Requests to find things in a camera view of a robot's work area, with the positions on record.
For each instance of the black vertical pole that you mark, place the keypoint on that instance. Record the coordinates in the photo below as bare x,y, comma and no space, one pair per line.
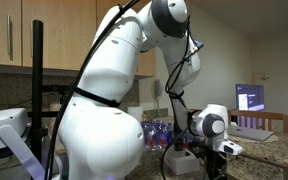
37,76

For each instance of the wall telephone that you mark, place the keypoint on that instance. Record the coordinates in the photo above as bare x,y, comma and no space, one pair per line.
158,87

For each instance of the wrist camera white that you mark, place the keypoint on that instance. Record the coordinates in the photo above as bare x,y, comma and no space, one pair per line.
230,148

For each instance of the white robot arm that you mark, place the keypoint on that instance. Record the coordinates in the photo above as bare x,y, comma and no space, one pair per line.
105,143

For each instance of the wooden wall cabinet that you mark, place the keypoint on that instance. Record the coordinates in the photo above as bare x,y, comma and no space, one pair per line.
69,29

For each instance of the white camera device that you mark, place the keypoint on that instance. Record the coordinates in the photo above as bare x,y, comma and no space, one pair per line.
14,132

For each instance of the pack of water bottles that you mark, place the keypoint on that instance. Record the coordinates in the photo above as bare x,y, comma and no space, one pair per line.
157,134

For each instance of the black bottle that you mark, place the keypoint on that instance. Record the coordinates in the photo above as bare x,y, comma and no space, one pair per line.
178,147

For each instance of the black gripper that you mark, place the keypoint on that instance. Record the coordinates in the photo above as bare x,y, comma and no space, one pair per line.
215,162

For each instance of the lit display screen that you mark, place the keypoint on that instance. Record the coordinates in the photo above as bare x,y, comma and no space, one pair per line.
249,97

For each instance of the wooden chair back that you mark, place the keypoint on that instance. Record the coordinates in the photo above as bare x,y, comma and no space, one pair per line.
258,119

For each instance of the silver laptop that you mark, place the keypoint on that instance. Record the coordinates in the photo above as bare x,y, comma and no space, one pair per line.
249,133

